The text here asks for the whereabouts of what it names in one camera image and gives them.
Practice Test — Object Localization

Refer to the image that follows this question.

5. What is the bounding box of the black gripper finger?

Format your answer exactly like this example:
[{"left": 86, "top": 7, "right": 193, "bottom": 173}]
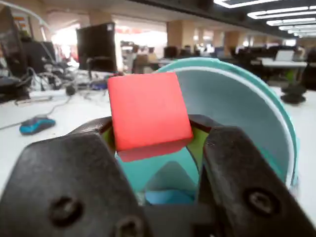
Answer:
[
  {"left": 0, "top": 117, "right": 149, "bottom": 237},
  {"left": 186, "top": 114, "right": 316, "bottom": 237}
]

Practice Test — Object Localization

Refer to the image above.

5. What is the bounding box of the red cube block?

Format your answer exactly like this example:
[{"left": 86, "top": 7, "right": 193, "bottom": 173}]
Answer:
[{"left": 107, "top": 72, "right": 194, "bottom": 163}]

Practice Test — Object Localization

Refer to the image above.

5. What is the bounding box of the blue computer mouse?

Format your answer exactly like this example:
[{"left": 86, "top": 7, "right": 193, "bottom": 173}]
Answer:
[{"left": 19, "top": 117, "right": 56, "bottom": 136}]

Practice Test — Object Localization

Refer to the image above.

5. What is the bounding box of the blue plastic piece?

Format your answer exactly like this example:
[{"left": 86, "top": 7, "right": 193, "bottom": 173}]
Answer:
[{"left": 145, "top": 189, "right": 196, "bottom": 205}]

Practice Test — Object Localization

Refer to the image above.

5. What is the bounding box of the black round desk object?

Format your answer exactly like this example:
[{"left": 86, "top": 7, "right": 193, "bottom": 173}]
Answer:
[{"left": 280, "top": 85, "right": 307, "bottom": 106}]

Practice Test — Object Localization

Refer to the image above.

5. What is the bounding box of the white laptop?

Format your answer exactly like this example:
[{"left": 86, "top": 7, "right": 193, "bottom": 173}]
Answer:
[{"left": 275, "top": 50, "right": 296, "bottom": 62}]

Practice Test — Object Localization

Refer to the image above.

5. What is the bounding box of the black computer monitor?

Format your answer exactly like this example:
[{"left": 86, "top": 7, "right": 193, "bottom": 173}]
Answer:
[{"left": 76, "top": 22, "right": 117, "bottom": 74}]

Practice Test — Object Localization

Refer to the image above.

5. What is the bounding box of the ceiling light strip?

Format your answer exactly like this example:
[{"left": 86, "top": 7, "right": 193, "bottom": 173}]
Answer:
[
  {"left": 213, "top": 0, "right": 282, "bottom": 8},
  {"left": 266, "top": 17, "right": 316, "bottom": 27},
  {"left": 247, "top": 5, "right": 316, "bottom": 20}
]

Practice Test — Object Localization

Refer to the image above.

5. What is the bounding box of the grey mouse cable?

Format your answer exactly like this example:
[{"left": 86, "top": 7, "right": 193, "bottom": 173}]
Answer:
[{"left": 0, "top": 95, "right": 72, "bottom": 130}]

